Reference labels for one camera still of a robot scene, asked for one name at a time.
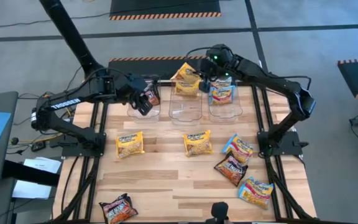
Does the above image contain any black power adapter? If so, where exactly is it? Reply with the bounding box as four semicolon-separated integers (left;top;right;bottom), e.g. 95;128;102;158
30;140;47;152

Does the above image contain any thin black floor cable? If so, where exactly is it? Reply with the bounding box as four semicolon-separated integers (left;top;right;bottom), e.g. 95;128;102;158
0;11;111;30

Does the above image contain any yellow floor cable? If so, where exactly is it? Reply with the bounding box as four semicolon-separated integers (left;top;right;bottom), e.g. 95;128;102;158
11;133;65;146

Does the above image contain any yellow Maruchan ramen pack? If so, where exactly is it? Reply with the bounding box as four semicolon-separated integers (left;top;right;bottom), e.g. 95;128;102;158
174;80;201;96
115;130;145;159
170;62;202;84
183;129;214;157

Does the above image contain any white paper sheet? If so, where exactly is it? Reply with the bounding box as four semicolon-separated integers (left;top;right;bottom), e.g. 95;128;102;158
22;156;62;174
12;179;53;200

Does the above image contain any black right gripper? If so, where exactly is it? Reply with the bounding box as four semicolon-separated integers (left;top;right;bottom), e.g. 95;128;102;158
193;43;241;93

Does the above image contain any clear plastic storage bin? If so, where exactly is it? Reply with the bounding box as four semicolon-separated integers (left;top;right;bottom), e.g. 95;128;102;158
168;76;203;126
128;74;162;123
206;74;244;124

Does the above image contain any black desk support beam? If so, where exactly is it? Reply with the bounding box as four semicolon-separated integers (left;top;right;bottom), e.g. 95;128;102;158
1;159;61;187

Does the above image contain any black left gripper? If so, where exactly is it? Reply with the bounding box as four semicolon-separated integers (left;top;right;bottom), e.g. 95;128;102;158
99;73;154;117

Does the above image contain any black camera device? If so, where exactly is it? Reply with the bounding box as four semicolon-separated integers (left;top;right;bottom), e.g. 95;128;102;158
205;201;230;224

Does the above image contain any black diagonal frame brace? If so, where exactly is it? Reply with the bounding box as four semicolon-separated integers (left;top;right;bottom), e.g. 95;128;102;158
53;155;101;223
264;155;315;222

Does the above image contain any grey side desk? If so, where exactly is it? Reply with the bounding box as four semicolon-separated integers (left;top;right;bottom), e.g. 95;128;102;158
0;90;20;224

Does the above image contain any black camera stand pole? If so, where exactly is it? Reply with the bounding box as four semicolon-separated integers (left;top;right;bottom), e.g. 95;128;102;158
38;0;108;81

